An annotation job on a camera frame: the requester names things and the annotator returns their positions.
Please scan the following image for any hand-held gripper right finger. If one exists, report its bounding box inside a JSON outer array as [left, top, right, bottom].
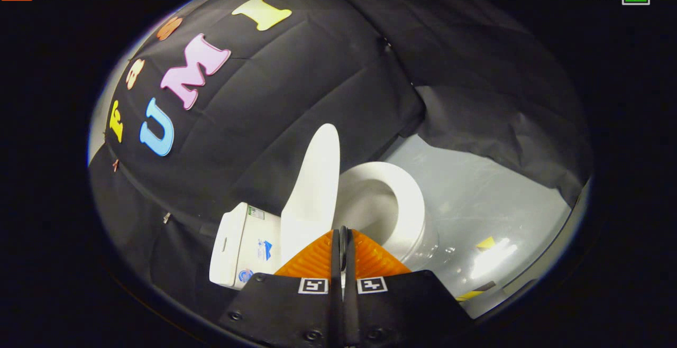
[[342, 226, 474, 348]]

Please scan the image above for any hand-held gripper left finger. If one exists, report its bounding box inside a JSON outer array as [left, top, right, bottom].
[[219, 229, 344, 348]]

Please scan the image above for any white toilet lid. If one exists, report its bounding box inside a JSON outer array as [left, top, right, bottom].
[[280, 123, 341, 270]]

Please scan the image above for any white toilet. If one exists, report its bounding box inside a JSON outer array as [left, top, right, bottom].
[[208, 161, 441, 290]]

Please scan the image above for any yellow black striped tape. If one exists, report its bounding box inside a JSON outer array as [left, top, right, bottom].
[[455, 281, 497, 303]]

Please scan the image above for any black backdrop cloth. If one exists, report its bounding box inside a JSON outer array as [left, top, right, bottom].
[[88, 0, 593, 328]]

